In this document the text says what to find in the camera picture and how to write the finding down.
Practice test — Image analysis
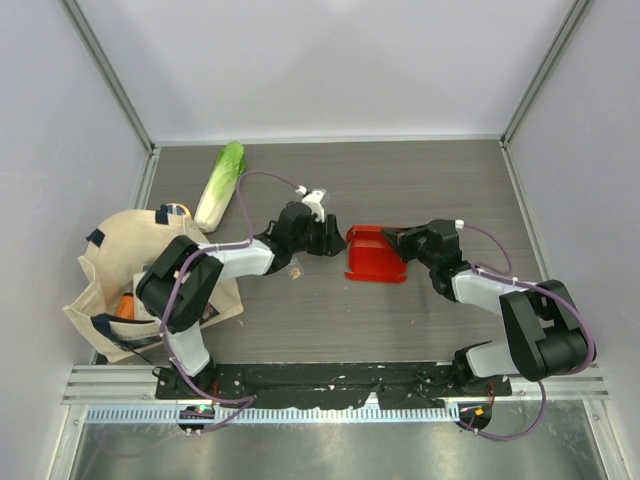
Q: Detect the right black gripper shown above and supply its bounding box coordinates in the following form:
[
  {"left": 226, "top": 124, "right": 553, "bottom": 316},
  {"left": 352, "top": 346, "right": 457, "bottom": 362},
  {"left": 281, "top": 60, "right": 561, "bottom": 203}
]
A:
[{"left": 381, "top": 224, "right": 439, "bottom": 270}]

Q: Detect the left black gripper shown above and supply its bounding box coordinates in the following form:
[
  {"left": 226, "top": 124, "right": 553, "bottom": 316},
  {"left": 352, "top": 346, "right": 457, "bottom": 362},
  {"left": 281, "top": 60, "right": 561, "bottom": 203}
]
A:
[{"left": 291, "top": 214, "right": 347, "bottom": 258}]

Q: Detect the red paper box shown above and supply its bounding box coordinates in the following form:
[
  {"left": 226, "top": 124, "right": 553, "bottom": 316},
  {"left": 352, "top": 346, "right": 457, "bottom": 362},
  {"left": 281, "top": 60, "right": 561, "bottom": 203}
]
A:
[{"left": 345, "top": 225, "right": 407, "bottom": 284}]

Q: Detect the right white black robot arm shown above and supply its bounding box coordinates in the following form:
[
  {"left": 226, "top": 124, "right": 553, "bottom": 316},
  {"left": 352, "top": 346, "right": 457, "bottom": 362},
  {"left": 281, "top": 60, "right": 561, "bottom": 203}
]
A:
[{"left": 381, "top": 219, "right": 596, "bottom": 395}]

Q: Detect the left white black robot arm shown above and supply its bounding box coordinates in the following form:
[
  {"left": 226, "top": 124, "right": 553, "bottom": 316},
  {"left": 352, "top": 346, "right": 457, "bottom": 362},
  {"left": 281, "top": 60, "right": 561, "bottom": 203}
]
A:
[{"left": 135, "top": 201, "right": 346, "bottom": 399}]

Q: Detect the small clear plastic packet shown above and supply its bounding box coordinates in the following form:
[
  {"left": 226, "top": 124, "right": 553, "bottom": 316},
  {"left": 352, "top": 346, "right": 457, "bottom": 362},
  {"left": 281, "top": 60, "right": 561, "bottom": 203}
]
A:
[{"left": 286, "top": 257, "right": 304, "bottom": 280}]

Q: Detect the napa cabbage toy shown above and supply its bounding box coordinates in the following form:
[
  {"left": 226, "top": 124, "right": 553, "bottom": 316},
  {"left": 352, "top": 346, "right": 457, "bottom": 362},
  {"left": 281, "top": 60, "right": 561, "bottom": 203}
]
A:
[{"left": 193, "top": 141, "right": 246, "bottom": 233}]

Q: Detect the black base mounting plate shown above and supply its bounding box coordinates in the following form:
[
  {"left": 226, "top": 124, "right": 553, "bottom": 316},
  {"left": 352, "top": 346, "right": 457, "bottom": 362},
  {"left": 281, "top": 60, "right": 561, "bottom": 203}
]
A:
[{"left": 154, "top": 360, "right": 514, "bottom": 411}]

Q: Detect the orange white item behind bag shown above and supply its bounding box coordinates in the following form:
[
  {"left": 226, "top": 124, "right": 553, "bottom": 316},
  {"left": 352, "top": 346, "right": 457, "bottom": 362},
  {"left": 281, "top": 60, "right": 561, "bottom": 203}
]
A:
[{"left": 160, "top": 202, "right": 192, "bottom": 217}]

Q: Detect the white bottle in bag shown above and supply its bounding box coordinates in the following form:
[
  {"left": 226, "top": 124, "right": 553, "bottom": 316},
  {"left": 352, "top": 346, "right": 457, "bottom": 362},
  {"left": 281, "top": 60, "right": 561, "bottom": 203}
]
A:
[{"left": 131, "top": 272, "right": 154, "bottom": 321}]

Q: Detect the beige printed tote bag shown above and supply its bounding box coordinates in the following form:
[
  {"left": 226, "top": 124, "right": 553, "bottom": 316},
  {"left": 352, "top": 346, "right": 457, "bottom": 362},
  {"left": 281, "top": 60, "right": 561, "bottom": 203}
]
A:
[{"left": 60, "top": 202, "right": 245, "bottom": 364}]

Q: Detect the orange item in bag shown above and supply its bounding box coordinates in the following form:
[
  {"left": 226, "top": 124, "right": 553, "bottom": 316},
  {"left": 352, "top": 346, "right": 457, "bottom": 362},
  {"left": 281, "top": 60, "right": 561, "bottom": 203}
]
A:
[{"left": 116, "top": 293, "right": 135, "bottom": 320}]

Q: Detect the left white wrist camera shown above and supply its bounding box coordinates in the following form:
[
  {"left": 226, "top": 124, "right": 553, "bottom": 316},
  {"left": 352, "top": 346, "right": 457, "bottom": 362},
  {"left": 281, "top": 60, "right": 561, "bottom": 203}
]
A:
[{"left": 295, "top": 185, "right": 327, "bottom": 223}]

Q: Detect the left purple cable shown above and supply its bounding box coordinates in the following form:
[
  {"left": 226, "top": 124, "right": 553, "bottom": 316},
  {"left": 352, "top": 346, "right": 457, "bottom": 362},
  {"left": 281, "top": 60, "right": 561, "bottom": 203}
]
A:
[{"left": 157, "top": 169, "right": 301, "bottom": 432}]

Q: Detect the white slotted cable duct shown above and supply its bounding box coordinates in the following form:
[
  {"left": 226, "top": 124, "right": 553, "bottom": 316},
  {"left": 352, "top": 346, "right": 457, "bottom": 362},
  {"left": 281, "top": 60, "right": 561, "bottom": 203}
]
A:
[{"left": 85, "top": 404, "right": 459, "bottom": 425}]

